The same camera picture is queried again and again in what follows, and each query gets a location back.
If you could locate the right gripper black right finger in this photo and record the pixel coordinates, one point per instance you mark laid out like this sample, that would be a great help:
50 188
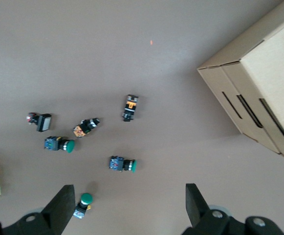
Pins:
200 215

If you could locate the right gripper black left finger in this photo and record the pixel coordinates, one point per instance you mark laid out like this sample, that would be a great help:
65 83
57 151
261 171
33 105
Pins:
56 213

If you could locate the green mushroom push button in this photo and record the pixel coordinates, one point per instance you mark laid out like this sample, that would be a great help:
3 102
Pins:
55 144
85 199
118 164

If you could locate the black square push button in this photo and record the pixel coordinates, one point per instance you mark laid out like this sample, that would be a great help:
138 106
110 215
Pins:
44 122

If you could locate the brown cardboard box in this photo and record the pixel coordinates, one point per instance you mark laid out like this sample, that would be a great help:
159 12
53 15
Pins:
266 73

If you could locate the black selector switch orange base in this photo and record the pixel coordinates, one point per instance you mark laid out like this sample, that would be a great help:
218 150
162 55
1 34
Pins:
130 107
84 127

